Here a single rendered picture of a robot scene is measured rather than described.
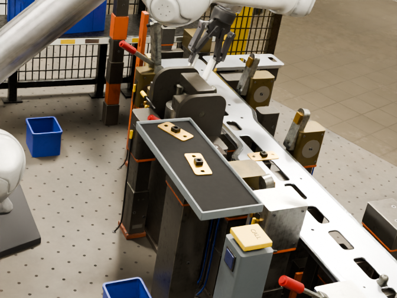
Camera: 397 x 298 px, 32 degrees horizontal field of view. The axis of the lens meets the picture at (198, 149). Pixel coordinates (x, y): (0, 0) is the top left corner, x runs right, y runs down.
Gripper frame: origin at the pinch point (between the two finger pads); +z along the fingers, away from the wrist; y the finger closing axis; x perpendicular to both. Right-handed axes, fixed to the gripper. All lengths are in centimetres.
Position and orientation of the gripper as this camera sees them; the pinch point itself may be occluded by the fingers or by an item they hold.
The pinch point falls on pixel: (199, 67)
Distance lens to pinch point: 223.7
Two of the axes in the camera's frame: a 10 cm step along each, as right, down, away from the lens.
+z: -4.1, 8.7, 2.6
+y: 8.0, 2.1, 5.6
